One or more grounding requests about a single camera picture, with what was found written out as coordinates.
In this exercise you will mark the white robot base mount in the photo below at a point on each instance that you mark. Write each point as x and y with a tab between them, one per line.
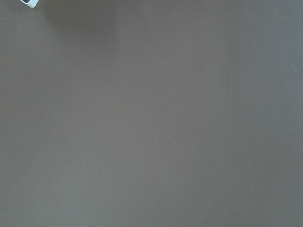
30	3

